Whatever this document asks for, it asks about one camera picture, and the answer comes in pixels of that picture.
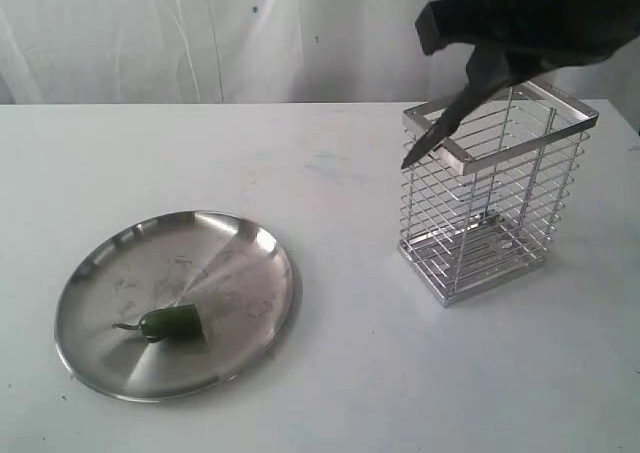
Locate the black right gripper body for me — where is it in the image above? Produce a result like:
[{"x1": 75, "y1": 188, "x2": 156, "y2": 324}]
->
[{"x1": 415, "y1": 0, "x2": 639, "y2": 81}]

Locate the knife with grey handle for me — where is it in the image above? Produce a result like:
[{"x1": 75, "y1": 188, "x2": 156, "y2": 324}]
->
[{"x1": 401, "y1": 42, "x2": 521, "y2": 170}]

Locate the round stainless steel plate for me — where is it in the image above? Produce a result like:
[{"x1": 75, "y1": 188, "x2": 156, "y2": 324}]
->
[{"x1": 54, "y1": 211, "x2": 301, "y2": 403}]

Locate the metal wire utensil holder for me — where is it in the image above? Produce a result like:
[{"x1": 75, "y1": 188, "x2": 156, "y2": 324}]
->
[{"x1": 398, "y1": 80, "x2": 599, "y2": 307}]

